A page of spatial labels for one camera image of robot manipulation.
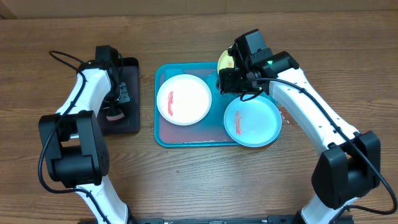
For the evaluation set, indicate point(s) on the light blue plate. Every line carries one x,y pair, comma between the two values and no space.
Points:
253,123

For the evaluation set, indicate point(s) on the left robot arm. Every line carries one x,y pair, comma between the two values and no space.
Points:
74,156

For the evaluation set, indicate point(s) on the teal serving tray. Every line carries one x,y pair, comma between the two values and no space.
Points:
211,130

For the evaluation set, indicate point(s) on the green and pink sponge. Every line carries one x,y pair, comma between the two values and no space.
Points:
114,113

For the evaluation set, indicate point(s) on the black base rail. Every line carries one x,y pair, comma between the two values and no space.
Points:
271,219

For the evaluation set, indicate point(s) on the green plate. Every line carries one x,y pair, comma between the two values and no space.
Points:
231,79

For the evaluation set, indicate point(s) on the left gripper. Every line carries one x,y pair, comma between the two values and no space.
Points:
114,104

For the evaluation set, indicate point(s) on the black rectangular tray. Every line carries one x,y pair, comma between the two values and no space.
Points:
129,102

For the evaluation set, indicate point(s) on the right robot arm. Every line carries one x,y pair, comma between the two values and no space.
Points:
349,161

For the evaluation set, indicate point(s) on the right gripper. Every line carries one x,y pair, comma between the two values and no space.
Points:
227,88

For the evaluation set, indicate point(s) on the white plate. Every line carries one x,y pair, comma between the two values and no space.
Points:
184,99

